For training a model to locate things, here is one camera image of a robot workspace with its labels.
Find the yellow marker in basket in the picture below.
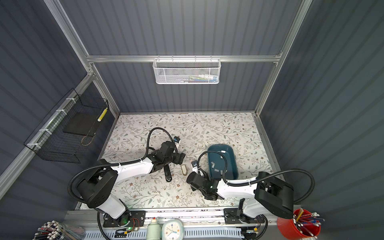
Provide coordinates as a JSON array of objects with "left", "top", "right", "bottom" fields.
[{"left": 97, "top": 107, "right": 109, "bottom": 122}]

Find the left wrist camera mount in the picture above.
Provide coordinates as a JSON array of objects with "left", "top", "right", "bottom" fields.
[{"left": 173, "top": 136, "right": 181, "bottom": 148}]

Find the black notebook in basket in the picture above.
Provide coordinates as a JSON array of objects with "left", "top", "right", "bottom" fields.
[{"left": 63, "top": 113, "right": 101, "bottom": 137}]

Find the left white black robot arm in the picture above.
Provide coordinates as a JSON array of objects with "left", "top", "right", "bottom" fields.
[{"left": 67, "top": 136, "right": 186, "bottom": 227}]

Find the mint analog clock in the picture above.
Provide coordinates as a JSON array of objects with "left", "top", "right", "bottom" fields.
[{"left": 161, "top": 219, "right": 185, "bottom": 240}]

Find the white wire mesh basket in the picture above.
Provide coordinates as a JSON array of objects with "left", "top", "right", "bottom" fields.
[{"left": 153, "top": 57, "right": 222, "bottom": 85}]

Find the black wire basket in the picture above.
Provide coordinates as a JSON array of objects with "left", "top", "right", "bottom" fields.
[{"left": 24, "top": 91, "right": 109, "bottom": 164}]

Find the red pencil cup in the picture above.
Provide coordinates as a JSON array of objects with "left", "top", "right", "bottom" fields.
[{"left": 277, "top": 208, "right": 325, "bottom": 240}]

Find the teal plastic tray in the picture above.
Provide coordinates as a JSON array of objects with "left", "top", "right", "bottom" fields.
[{"left": 208, "top": 144, "right": 239, "bottom": 180}]

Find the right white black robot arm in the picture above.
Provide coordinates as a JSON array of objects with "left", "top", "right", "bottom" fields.
[{"left": 187, "top": 151, "right": 316, "bottom": 222}]

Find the clear cup of pens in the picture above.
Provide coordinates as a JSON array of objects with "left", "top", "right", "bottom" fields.
[{"left": 33, "top": 221, "right": 86, "bottom": 240}]

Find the pale green glue bottle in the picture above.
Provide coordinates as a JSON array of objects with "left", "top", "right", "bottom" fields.
[{"left": 146, "top": 218, "right": 162, "bottom": 240}]

